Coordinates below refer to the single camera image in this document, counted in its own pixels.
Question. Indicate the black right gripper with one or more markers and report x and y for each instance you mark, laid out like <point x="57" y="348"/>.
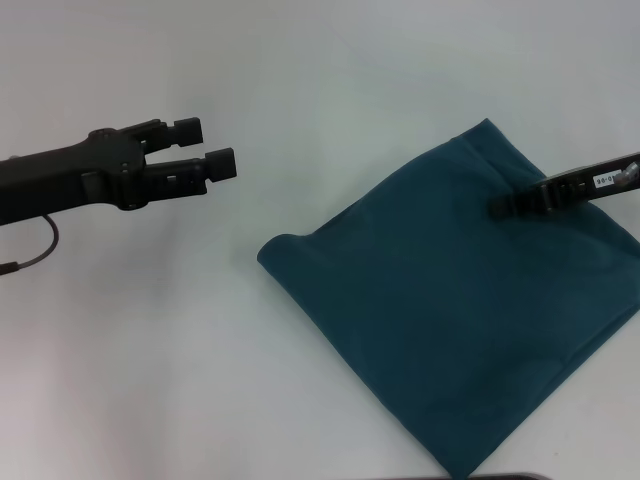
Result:
<point x="595" y="182"/>

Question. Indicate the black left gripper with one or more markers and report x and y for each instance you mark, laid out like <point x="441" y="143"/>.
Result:
<point x="60" y="180"/>

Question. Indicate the blue FREE print t-shirt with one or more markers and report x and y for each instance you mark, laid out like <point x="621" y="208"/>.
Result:
<point x="450" y="310"/>

